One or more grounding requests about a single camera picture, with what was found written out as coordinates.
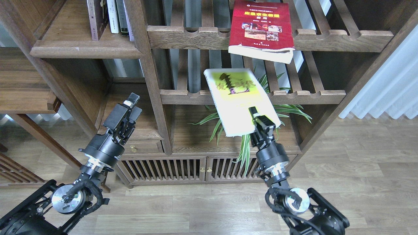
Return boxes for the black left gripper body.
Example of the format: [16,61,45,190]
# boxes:
[79,104,142,172]

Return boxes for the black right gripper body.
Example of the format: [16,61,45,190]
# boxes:
[250,115,289,177]

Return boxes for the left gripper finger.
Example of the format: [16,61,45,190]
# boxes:
[124,93,140,108]

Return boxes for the yellow green book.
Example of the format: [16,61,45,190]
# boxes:
[203,68,281,137]

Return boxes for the maroon book white characters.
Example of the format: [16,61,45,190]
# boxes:
[87,0,109,41]

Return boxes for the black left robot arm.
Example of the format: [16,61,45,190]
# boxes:
[1,93,142,235]

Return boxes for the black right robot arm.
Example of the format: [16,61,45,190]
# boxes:
[249,107,350,235]

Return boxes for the green spider plant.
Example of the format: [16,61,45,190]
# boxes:
[198,80,312,173]

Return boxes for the dark wooden bookshelf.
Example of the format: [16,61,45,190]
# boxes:
[1,0,417,186]

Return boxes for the pale upright book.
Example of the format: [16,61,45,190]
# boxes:
[123,0,135,42]

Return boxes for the dark upright book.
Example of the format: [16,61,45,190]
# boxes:
[116,0,129,36]

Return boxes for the red book with photos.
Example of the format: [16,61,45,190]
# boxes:
[228,0,295,64]

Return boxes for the white upright book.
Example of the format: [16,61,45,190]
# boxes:
[106,0,119,33]

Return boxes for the white curtain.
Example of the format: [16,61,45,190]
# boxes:
[339,27,418,119]

